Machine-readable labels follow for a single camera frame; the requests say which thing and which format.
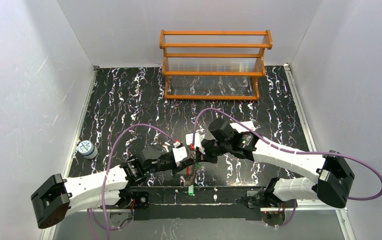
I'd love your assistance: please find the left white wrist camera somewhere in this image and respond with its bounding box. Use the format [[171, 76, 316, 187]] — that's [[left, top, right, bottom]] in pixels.
[[172, 140, 190, 167]]

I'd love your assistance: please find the purple cable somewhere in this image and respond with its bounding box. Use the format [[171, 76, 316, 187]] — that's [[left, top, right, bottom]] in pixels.
[[86, 123, 180, 240], [192, 107, 382, 229]]

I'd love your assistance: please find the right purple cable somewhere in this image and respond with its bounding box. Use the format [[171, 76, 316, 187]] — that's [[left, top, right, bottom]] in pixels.
[[192, 107, 382, 229]]

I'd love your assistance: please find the metal keyring with red handle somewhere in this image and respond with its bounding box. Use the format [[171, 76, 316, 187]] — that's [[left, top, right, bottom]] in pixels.
[[183, 160, 199, 187]]

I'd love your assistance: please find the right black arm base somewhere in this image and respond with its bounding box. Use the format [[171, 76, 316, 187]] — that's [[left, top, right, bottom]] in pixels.
[[235, 188, 298, 228]]

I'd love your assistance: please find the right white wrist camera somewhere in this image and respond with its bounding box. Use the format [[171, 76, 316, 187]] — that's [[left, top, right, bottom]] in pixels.
[[185, 133, 205, 154]]

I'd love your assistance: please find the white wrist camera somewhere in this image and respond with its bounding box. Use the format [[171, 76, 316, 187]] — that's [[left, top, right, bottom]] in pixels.
[[185, 133, 205, 154], [172, 140, 190, 167]]

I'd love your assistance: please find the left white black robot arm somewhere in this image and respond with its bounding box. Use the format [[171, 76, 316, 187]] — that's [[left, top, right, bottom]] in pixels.
[[30, 145, 198, 229]]

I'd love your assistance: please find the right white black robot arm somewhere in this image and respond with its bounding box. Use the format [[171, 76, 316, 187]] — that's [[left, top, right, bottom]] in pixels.
[[186, 118, 355, 209]]

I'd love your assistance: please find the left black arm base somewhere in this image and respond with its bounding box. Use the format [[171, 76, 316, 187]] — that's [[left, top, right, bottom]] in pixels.
[[115, 190, 150, 210]]

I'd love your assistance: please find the white black flat box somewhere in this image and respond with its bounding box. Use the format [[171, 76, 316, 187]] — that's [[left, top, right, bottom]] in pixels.
[[230, 121, 256, 133]]

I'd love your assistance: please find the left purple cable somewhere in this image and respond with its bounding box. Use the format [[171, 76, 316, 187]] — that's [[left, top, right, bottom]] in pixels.
[[86, 123, 180, 240]]

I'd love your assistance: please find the green tag key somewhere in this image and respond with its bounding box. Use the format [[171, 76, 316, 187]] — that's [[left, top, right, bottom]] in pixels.
[[187, 185, 195, 196]]

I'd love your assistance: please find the orange wooden shelf rack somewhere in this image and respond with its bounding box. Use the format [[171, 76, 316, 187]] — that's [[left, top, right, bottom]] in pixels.
[[159, 29, 273, 101]]

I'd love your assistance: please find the small blue white jar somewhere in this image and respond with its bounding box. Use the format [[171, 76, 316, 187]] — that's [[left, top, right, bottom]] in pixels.
[[77, 140, 98, 160]]

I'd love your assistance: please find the aluminium front rail frame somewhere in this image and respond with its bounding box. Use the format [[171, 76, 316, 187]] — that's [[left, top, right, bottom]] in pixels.
[[40, 187, 357, 240]]

